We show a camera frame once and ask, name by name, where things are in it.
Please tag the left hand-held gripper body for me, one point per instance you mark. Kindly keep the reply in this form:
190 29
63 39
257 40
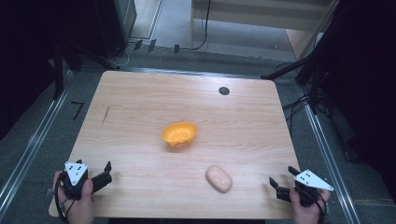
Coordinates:
75 174

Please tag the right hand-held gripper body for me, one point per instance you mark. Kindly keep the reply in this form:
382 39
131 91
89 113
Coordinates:
311 181

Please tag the person's right hand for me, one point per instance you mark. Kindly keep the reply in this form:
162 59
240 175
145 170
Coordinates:
306 213

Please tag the person's left hand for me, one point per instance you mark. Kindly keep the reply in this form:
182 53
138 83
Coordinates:
81 209

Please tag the orange plastic bowl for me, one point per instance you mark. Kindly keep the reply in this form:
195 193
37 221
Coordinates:
179 134

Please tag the black metal stand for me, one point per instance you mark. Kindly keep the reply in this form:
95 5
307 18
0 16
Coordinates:
311 71
59 71

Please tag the black round table grommet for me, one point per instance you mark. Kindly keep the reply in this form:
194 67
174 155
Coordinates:
224 90

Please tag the dark cabinet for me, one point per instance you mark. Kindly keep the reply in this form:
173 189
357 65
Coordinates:
120 21

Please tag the aluminium floor rail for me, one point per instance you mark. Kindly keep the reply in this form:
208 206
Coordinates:
186 72
330 155
29 149

